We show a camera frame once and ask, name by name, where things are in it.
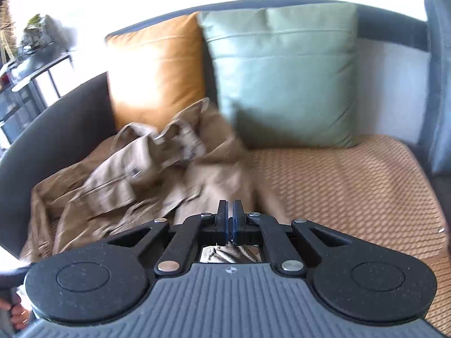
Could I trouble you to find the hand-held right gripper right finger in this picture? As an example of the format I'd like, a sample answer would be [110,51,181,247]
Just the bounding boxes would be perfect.
[233,200,353,277]

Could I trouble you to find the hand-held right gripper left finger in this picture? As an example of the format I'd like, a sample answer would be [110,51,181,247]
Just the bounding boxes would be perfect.
[106,200,233,277]

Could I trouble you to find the khaki cargo pants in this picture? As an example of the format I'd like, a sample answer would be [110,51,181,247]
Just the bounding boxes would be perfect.
[30,97,293,264]

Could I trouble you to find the person's left hand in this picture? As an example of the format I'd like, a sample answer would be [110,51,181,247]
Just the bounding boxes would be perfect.
[0,299,30,332]

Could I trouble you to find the brown woven seat mat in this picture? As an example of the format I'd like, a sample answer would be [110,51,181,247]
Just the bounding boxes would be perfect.
[19,132,451,332]

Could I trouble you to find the green leather cushion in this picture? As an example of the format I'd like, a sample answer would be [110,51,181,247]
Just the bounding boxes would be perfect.
[199,2,359,148]

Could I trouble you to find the dark grey leather sofa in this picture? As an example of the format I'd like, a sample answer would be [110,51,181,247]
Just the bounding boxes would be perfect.
[0,0,451,261]

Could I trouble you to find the orange leather cushion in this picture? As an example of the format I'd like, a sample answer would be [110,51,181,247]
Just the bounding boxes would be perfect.
[106,11,207,136]

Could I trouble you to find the black clear drawer unit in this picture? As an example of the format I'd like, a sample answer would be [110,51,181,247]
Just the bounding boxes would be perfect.
[0,77,46,148]

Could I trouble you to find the rock bonsai fountain ornament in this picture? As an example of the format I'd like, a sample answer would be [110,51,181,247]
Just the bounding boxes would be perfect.
[19,14,71,54]

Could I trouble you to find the dark grey leather cushion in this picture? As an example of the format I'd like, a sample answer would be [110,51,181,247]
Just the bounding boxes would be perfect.
[425,0,451,177]

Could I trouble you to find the wooden ferris wheel model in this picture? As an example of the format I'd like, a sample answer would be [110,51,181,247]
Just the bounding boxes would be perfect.
[0,0,15,60]

